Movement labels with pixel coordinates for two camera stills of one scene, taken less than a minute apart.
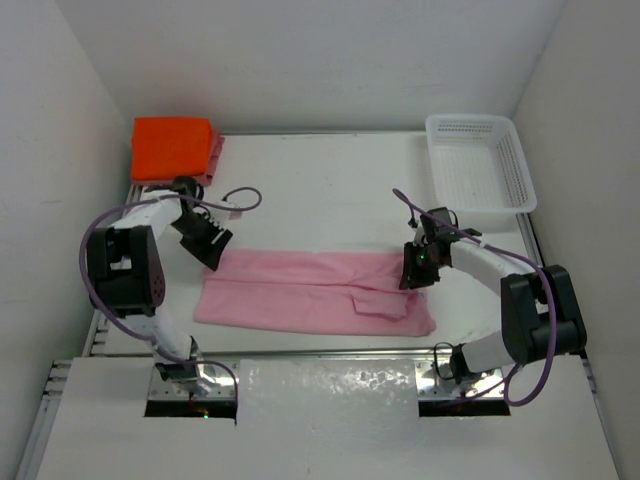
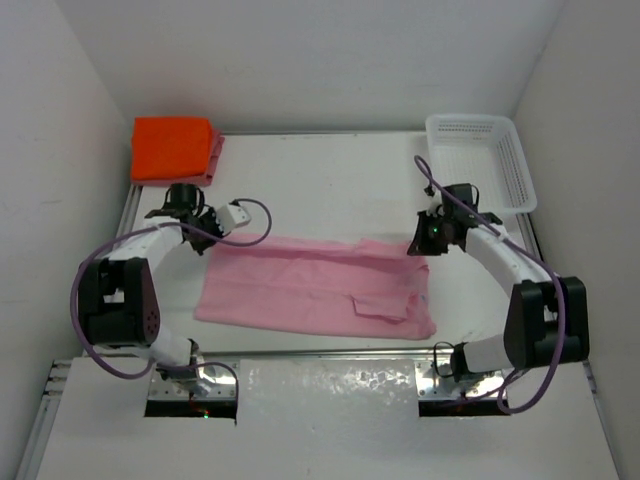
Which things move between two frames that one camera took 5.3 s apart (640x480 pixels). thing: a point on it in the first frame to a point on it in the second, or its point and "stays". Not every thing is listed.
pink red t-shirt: x=216 y=142 stays
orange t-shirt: x=166 y=147 stays
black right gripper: x=412 y=278 to x=420 y=245
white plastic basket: x=480 y=171 stays
